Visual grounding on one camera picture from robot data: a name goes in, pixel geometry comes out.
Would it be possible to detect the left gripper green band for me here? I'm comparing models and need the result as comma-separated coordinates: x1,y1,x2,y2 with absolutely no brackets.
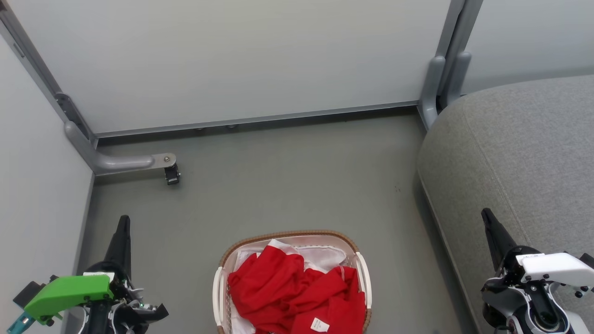
22,215,170,334

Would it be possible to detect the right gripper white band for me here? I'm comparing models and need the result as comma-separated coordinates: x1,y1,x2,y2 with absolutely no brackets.
481,208,594,297

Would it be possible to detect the grey fabric sofa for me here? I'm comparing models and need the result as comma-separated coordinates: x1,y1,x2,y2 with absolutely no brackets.
416,74,594,334

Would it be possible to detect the grey partition foot with caster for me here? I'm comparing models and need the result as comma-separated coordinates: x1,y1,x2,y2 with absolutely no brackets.
64,93,178,177

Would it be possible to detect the white brown laundry basket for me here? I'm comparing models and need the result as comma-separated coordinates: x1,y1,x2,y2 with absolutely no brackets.
213,230,373,334

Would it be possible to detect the white mesh basket liner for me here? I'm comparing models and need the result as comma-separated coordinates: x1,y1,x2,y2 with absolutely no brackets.
229,239,359,334

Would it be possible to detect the teal left camera connector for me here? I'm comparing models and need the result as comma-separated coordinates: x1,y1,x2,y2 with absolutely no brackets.
6,312,36,334

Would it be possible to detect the grey slanted partition post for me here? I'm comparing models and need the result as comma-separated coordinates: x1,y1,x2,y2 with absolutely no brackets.
0,2,98,149

